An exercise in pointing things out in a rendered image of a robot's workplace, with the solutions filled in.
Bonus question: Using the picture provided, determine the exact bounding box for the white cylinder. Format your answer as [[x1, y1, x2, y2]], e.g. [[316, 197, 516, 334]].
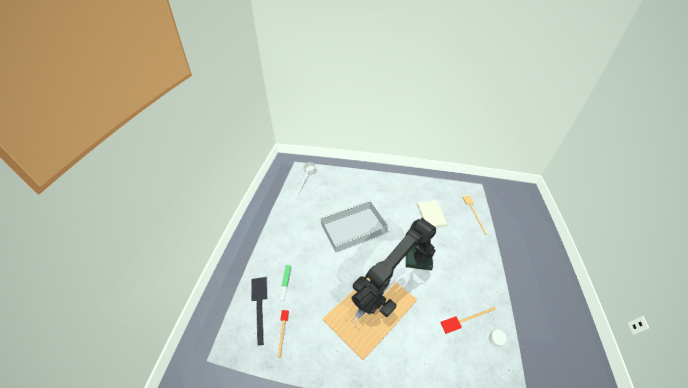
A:
[[489, 329, 507, 347]]

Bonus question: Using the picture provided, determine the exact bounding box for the white saucepan with long handle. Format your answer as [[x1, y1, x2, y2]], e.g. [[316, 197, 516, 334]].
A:
[[295, 162, 316, 200]]

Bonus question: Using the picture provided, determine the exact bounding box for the red spatula with wooden handle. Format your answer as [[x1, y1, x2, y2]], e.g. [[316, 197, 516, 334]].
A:
[[440, 306, 496, 334]]

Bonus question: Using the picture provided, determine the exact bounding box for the cream flat rectangular board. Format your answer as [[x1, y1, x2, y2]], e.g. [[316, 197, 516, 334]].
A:
[[417, 201, 447, 228]]

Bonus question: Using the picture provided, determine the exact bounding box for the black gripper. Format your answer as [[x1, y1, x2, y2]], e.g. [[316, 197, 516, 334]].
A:
[[353, 276, 396, 317]]

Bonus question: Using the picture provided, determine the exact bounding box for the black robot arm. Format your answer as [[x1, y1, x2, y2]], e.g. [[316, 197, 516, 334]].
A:
[[351, 217, 436, 315]]

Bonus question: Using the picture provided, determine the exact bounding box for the light wooden board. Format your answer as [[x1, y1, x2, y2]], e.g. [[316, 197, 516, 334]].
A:
[[322, 282, 417, 360]]

